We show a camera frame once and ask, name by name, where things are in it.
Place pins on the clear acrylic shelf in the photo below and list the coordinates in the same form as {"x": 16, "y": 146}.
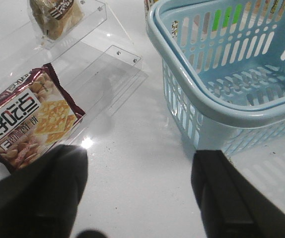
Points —
{"x": 96, "y": 62}

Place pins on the maroon cracker packet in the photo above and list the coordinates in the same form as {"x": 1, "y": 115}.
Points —
{"x": 35, "y": 113}

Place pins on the bread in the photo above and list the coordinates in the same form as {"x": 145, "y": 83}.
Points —
{"x": 56, "y": 17}

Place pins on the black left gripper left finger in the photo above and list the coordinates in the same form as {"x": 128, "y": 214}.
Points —
{"x": 41, "y": 200}

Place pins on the popcorn paper cup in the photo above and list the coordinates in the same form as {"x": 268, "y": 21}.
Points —
{"x": 174, "y": 26}

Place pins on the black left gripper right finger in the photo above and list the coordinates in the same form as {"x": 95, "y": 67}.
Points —
{"x": 230, "y": 206}

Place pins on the light blue plastic basket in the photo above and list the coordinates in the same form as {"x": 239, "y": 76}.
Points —
{"x": 224, "y": 74}

